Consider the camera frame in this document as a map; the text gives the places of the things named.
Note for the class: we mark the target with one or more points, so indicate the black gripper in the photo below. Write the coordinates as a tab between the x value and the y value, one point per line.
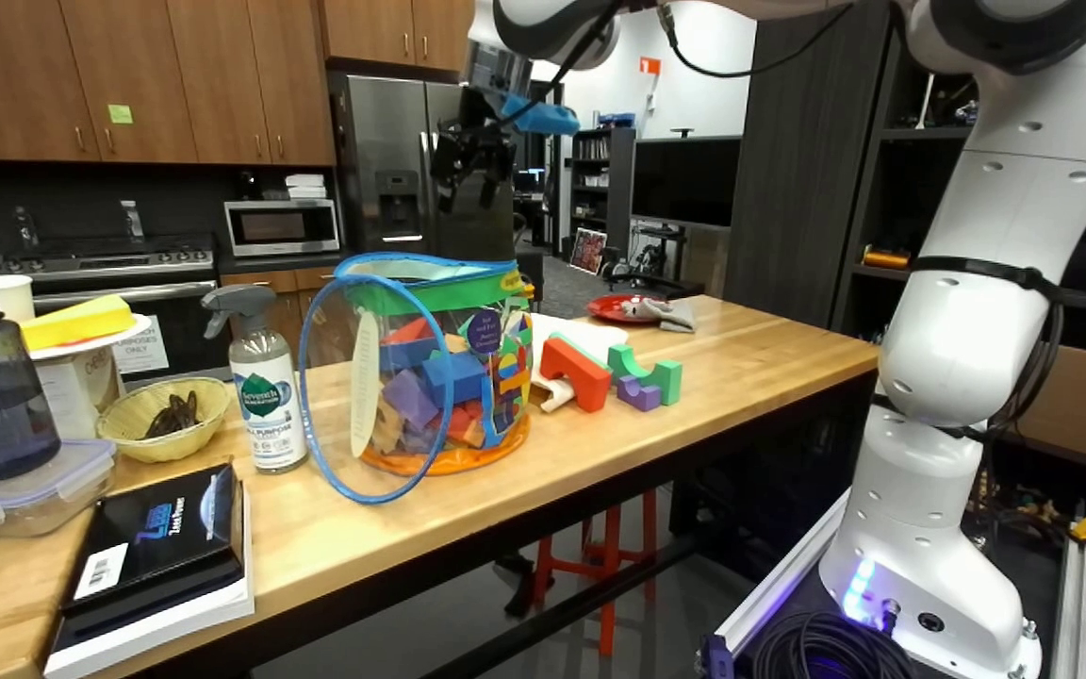
475	156

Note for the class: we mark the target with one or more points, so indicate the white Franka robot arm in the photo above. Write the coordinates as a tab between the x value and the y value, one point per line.
934	502

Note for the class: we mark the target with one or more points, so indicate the red foam block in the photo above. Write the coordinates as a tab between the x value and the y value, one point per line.
573	376

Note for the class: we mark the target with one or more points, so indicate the beige wooden block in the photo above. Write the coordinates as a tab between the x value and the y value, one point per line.
547	399

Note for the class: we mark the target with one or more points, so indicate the purple foam block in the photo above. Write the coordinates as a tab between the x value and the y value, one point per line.
639	395

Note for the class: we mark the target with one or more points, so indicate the green stepped foam block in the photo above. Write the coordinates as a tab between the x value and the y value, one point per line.
661	377

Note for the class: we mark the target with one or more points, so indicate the stainless steel fridge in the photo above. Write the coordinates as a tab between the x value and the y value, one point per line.
378	154

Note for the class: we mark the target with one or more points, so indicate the black background shelf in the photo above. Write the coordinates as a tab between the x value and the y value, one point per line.
595	191

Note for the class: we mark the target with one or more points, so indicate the white folded cloth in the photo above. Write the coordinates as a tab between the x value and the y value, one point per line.
573	328

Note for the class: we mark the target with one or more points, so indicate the clear plastic toy bin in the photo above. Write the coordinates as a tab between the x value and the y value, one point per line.
443	377

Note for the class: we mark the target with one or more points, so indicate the red plate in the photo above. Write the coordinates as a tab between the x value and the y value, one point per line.
607	307

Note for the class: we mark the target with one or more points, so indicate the white stacked containers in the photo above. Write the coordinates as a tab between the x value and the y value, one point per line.
302	188

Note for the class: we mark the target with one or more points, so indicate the silver microwave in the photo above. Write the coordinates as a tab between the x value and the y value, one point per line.
282	226

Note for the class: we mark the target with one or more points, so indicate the gray cloth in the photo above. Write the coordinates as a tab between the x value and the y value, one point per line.
656	312

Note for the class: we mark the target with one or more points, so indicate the wooden cabinet above fridge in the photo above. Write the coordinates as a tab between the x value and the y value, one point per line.
404	30

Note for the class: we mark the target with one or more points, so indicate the red exit sign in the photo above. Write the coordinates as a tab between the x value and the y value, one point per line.
650	64

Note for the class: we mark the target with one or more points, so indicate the clear spray bottle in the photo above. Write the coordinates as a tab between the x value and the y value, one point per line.
267	400

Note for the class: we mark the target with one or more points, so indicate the black kitchen stove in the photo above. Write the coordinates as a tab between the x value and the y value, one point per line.
128	265

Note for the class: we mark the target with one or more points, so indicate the white paper on stove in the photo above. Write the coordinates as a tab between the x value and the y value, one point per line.
142	345

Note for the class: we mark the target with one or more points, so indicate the dark food pieces in bowl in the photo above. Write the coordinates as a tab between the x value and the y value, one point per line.
171	413

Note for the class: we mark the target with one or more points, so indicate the red metal stool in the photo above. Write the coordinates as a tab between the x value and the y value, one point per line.
606	567

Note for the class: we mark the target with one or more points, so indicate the white plate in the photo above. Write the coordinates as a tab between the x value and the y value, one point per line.
123	336

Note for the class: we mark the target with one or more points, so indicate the green sticker on cabinet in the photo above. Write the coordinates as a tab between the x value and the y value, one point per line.
118	116

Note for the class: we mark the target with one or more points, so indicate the wooden upper kitchen cabinets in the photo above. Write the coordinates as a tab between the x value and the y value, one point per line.
128	78

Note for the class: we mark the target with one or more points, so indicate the yellow-green bowl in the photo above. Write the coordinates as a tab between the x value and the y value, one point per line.
126	424

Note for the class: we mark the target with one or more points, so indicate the orange object on shelf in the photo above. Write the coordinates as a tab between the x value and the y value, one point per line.
882	259

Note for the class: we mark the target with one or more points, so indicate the yellow sponge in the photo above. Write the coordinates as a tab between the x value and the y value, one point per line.
73	323

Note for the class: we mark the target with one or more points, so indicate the white bucket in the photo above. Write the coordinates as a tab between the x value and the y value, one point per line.
73	389

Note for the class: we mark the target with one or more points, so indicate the black book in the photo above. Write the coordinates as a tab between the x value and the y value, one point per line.
152	542

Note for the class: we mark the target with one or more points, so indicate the clear plastic food container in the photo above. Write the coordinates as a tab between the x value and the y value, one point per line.
18	496

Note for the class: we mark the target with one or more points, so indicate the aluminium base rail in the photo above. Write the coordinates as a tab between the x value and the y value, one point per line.
771	591

